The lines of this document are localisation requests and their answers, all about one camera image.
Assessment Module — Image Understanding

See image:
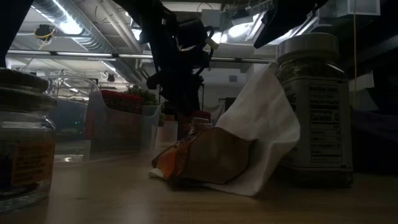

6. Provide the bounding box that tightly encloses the large white-lid spice jar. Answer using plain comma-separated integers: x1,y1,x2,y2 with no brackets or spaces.
275,32,354,187

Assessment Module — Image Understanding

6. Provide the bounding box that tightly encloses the horizontal metal crossbar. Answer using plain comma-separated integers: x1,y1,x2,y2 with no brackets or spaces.
6,49,276,65

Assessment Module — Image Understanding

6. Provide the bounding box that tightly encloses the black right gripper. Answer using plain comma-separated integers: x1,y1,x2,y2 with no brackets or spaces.
253,0,329,50

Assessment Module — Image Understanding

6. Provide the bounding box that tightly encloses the grey ceiling junction box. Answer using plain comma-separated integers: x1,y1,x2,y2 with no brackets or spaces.
200,8,222,29

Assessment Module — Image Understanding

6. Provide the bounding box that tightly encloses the yellow hanging cable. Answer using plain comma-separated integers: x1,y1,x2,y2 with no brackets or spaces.
352,0,358,110

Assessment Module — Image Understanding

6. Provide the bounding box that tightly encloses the white cloth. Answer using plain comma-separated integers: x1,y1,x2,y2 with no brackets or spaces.
148,62,302,197

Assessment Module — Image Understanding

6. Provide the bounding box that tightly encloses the large silver ventilation duct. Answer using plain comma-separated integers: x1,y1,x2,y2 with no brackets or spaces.
29,0,147,85

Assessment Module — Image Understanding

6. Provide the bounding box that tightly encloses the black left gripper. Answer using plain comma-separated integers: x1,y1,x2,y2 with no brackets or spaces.
146,12,218,116

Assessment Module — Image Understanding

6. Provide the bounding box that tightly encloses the large orange spice packet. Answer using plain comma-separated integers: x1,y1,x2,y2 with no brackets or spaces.
151,126,257,189

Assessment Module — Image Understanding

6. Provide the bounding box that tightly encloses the red spice tin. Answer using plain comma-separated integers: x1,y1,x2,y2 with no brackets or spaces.
101,89,146,115
177,110,213,141

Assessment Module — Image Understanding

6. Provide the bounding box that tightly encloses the black ceiling-mounted device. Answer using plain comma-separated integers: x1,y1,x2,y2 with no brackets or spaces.
33,24,57,44

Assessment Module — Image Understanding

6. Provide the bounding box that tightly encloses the white ceiling box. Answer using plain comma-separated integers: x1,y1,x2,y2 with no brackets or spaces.
335,0,381,18

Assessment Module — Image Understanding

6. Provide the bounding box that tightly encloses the green artificial succulent plant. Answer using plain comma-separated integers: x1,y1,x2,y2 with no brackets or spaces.
123,84,166,127

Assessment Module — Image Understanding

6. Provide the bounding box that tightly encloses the clear plastic bin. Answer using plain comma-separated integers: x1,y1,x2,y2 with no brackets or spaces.
85,90,162,159

